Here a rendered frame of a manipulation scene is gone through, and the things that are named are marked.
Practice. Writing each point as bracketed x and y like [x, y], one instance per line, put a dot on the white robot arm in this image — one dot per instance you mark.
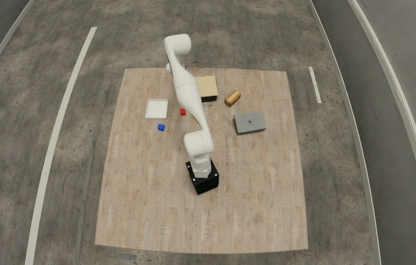
[188, 95]

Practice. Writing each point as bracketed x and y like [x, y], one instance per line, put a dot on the brown cardboard box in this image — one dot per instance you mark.
[232, 98]

